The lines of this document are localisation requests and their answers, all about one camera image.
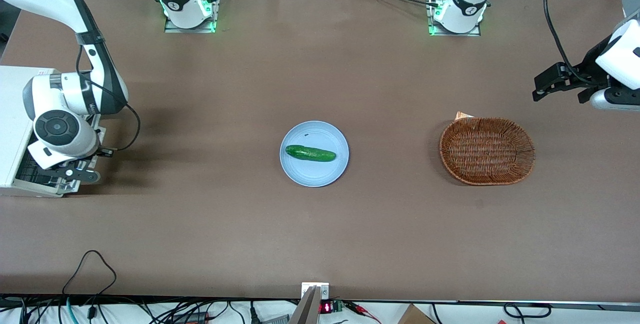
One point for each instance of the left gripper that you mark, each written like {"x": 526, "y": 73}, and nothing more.
{"x": 592, "y": 67}

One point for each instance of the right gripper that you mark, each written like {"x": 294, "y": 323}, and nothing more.
{"x": 77, "y": 164}

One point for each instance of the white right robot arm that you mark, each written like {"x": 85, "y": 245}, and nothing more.
{"x": 55, "y": 91}

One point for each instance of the white toaster oven body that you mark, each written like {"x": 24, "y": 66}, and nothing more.
{"x": 12, "y": 113}

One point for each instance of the brown oval wicker basket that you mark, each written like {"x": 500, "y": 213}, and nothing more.
{"x": 487, "y": 151}

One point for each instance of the orange paper tag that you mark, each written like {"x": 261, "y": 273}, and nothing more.
{"x": 462, "y": 115}

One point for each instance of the black power adapter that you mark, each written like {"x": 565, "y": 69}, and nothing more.
{"x": 192, "y": 318}

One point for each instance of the green cucumber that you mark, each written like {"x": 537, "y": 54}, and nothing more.
{"x": 310, "y": 153}

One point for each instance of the light blue round plate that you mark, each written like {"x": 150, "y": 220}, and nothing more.
{"x": 315, "y": 171}

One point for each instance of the brown cardboard piece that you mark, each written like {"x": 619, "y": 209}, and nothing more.
{"x": 415, "y": 316}

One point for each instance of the red digit display module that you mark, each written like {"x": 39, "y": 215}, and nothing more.
{"x": 327, "y": 307}

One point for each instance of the red alligator clip leads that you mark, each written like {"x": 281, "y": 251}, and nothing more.
{"x": 362, "y": 310}

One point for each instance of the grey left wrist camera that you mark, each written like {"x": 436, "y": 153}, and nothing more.
{"x": 612, "y": 102}

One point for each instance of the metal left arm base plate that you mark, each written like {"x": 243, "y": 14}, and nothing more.
{"x": 477, "y": 32}

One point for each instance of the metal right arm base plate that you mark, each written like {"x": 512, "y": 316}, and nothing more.
{"x": 212, "y": 8}

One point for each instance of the grey camera mount bar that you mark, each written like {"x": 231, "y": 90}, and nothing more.
{"x": 306, "y": 309}

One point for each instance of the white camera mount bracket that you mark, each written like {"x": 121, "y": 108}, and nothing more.
{"x": 323, "y": 290}

